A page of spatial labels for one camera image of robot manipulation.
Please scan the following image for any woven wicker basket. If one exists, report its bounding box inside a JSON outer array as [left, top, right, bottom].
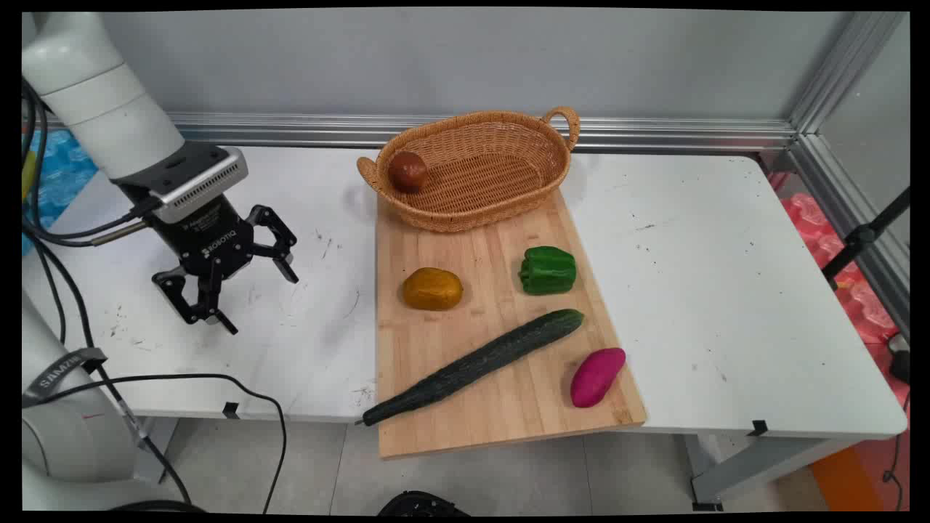
[[356, 106, 581, 234]]

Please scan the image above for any black tripod stand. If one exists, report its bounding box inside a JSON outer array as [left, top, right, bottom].
[[821, 187, 910, 291]]

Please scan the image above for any red bubble foam sheet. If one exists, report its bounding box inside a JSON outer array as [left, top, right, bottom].
[[767, 171, 910, 389]]

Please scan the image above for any green bell pepper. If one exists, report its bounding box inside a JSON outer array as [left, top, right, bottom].
[[518, 246, 578, 296]]

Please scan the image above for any wooden cutting board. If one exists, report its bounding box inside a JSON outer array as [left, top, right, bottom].
[[375, 185, 648, 460]]

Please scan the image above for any aluminium frame corner post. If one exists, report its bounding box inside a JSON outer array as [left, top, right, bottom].
[[788, 11, 906, 137]]

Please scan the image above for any dark brown round fruit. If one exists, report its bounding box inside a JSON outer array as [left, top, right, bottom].
[[387, 151, 429, 195]]

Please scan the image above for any short aluminium frame rail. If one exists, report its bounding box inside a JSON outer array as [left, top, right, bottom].
[[788, 133, 910, 342]]

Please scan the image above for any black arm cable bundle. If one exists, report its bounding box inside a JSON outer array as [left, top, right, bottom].
[[22, 78, 193, 507]]

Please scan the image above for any thin black looping cable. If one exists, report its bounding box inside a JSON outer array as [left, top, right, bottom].
[[29, 373, 288, 514]]

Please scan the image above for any black round floor object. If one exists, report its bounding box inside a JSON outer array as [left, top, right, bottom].
[[377, 490, 473, 517]]

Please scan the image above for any blue bubble foam sheet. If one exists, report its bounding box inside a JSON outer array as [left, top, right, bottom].
[[22, 129, 100, 256]]

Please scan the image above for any grey metal table leg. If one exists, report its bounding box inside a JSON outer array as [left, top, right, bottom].
[[682, 433, 867, 511]]

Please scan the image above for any long dark green cucumber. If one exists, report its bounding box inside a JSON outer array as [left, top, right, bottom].
[[355, 309, 586, 427]]

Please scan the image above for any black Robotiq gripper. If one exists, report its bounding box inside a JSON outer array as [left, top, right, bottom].
[[149, 198, 300, 336]]

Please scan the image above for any yellow potato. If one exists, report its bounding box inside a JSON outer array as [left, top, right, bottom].
[[403, 267, 464, 312]]

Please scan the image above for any long aluminium frame rail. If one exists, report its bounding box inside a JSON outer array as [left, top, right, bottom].
[[36, 111, 800, 154]]

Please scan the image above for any grey velcro strap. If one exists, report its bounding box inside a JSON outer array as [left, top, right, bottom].
[[22, 347, 109, 408]]

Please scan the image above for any black power adapter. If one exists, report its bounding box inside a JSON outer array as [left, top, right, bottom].
[[888, 333, 910, 386]]

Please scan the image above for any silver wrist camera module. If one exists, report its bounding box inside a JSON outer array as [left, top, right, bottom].
[[111, 141, 249, 224]]

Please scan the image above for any purple sweet potato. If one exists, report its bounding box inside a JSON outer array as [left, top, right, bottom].
[[570, 347, 627, 409]]

